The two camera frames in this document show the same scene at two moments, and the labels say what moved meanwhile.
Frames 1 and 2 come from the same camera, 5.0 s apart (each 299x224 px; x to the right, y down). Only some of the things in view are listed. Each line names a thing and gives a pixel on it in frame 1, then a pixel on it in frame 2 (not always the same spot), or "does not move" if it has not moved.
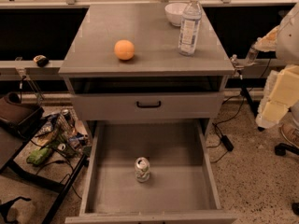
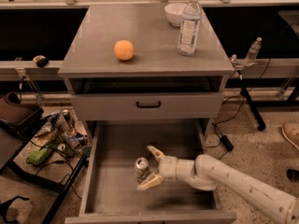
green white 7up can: [142, 169] does not move
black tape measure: [41, 60] does not move
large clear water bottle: [191, 25] does not move
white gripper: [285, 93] to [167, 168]
